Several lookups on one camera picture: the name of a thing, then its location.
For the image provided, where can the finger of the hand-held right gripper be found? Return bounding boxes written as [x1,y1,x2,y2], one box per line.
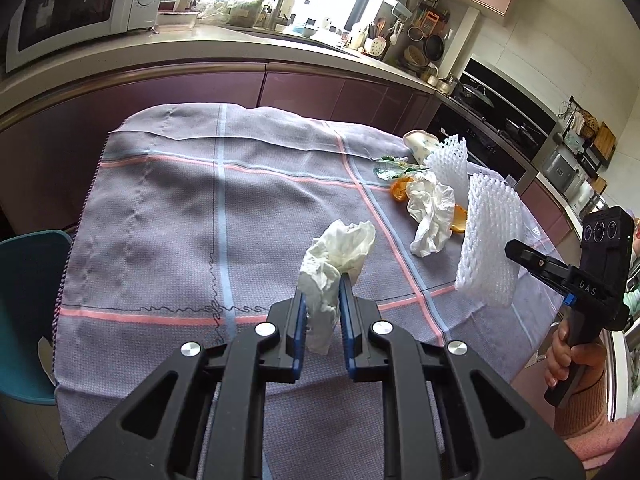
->
[505,239,583,306]

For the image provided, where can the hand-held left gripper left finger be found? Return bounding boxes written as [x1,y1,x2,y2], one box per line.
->
[57,287,307,480]

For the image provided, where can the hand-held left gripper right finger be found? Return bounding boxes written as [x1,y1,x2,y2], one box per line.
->
[338,276,586,480]

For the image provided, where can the white foam fruit net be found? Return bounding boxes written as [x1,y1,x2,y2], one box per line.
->
[455,172,523,309]
[429,132,471,196]

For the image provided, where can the white tissue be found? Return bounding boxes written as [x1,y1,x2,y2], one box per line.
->
[406,170,457,258]
[298,219,377,353]

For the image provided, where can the dotted paper cup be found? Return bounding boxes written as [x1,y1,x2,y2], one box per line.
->
[403,129,441,161]

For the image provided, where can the teal trash bin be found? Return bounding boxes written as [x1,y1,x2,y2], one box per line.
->
[0,230,73,406]

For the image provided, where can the person's right forearm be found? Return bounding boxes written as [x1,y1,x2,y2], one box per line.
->
[552,360,640,461]

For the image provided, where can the person's right hand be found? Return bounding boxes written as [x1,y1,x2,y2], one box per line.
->
[544,316,608,388]

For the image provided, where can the steel storage container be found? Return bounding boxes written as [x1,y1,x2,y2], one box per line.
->
[542,150,586,193]

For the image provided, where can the black cooking pot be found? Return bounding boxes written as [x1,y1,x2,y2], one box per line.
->
[502,119,538,143]

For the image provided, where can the metal storage rack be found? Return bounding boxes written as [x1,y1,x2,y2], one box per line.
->
[555,95,618,196]

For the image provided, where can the black built-in oven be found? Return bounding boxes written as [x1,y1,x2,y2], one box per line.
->
[427,105,538,196]

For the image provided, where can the grey checked tablecloth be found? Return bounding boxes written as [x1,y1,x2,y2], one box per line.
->
[52,104,566,480]

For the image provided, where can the black stove hood panel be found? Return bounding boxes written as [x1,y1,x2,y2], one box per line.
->
[457,57,561,156]

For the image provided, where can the green printed plastic wrapper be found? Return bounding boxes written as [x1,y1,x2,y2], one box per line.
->
[372,155,431,181]

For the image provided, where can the lidded black wok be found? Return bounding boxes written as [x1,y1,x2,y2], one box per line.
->
[460,85,496,108]

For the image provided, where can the black frying pan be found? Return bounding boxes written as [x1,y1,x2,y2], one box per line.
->
[424,35,446,63]

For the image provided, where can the purple base cabinets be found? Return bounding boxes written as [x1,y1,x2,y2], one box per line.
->
[0,60,441,231]

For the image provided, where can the kitchen sink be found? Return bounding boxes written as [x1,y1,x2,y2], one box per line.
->
[235,27,351,51]

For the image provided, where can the beige kitchen counter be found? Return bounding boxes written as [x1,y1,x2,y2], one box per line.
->
[0,22,446,126]

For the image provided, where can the steel faucet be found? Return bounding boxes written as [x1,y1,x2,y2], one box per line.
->
[267,0,296,31]

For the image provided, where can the crumpled plastic bag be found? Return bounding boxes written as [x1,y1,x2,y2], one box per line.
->
[199,0,233,23]

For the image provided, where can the glass food container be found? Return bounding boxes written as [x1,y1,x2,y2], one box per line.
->
[156,9,198,28]

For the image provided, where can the white microwave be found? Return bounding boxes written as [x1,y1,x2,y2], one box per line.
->
[5,0,168,73]

